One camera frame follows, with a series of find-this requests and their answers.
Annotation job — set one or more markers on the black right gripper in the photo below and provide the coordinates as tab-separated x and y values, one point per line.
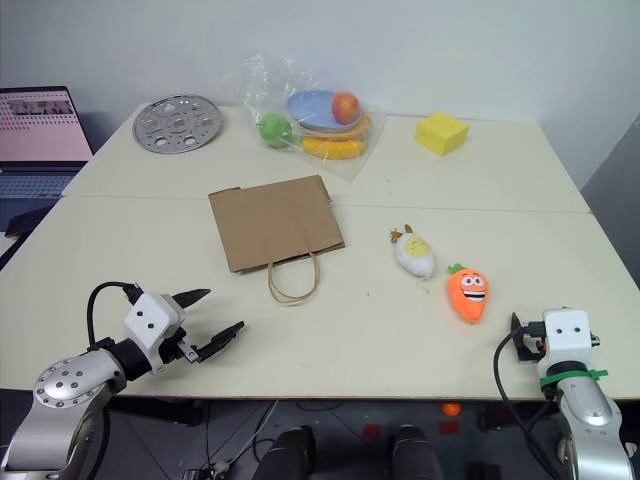
529	345

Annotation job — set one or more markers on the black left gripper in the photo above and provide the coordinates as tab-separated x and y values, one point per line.
186	352

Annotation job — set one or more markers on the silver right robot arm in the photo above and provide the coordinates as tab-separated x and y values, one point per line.
590	410

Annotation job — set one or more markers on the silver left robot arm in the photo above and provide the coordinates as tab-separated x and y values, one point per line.
65	385

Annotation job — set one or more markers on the clear plastic bag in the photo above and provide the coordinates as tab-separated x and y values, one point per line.
360	155

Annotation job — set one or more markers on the orange carrot plush toy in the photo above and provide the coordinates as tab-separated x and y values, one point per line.
469	295

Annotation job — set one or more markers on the small orange ball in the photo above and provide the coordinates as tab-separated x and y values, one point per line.
451	409

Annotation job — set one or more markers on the white egg plush toy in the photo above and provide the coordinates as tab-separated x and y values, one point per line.
415	252

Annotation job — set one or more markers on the dark rounded shape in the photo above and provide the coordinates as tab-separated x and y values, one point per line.
287	455
415	455

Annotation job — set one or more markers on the round perforated metal plate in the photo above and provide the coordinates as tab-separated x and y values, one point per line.
175	122

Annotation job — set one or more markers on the green apple toy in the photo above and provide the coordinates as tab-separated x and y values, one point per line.
275	130

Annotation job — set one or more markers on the yellow cheese block toy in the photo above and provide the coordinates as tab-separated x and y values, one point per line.
442	135

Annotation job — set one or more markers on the black flat object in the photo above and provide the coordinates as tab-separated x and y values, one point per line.
25	222

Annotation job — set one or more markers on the yellow banana toy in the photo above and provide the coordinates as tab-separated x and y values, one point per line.
332	148

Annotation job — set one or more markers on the blue plate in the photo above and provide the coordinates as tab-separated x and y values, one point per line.
310	110

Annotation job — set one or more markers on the orange plate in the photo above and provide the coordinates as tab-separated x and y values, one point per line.
362	130

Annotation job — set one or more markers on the red apple toy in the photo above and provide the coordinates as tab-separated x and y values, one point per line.
346	107

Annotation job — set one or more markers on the open laptop with pink screen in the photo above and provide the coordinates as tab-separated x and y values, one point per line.
35	130

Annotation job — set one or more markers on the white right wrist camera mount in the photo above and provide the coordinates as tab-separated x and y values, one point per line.
567	337

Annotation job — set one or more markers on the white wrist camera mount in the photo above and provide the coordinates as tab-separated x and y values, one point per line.
150	315
567	337

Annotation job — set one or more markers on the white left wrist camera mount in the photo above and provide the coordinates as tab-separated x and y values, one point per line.
150	315

